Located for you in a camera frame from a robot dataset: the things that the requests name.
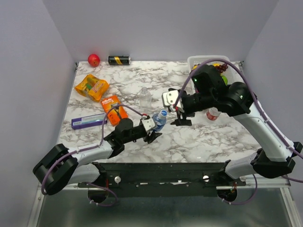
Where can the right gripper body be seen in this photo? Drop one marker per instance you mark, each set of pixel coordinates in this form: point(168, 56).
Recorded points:
point(189, 111)

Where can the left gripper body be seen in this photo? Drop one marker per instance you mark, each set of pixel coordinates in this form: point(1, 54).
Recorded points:
point(149, 139)

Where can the blue label plastic bottle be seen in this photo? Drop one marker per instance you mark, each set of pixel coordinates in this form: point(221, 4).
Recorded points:
point(160, 121)

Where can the blue white bottle cap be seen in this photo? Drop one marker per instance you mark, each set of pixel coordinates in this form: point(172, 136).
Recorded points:
point(163, 113)

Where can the red label plastic bottle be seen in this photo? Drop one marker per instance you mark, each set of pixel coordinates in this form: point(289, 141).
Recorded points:
point(213, 113)

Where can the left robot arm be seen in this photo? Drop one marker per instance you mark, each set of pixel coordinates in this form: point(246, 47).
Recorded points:
point(94, 149)

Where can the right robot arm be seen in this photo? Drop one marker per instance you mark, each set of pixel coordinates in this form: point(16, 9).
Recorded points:
point(273, 159)

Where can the clear empty plastic bottle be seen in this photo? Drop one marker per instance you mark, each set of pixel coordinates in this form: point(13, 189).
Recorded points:
point(145, 99)

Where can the green apple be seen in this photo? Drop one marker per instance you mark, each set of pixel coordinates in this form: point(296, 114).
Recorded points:
point(225, 80)

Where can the orange razor box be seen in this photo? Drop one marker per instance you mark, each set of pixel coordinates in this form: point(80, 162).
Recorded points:
point(115, 112)

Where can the purple grape bunch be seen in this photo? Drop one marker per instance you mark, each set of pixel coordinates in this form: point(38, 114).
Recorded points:
point(222, 68)

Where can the purple toothpaste box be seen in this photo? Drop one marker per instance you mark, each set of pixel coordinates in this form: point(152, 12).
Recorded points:
point(88, 121)

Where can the white fruit basket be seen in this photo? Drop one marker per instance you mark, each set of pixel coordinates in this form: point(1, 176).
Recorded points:
point(230, 73)

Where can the orange snack bag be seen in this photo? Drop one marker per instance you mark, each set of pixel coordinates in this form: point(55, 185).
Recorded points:
point(92, 87)

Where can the black gold can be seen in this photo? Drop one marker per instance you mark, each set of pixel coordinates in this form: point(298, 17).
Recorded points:
point(119, 60)

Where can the red apple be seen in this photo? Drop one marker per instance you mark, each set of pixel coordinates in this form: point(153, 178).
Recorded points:
point(93, 60)

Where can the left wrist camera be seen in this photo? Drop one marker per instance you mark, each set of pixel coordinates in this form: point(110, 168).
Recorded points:
point(148, 123)

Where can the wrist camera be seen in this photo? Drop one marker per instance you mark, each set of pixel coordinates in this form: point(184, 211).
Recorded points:
point(148, 123)
point(169, 99)

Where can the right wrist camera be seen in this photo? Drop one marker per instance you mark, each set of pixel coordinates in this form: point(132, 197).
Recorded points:
point(169, 99)

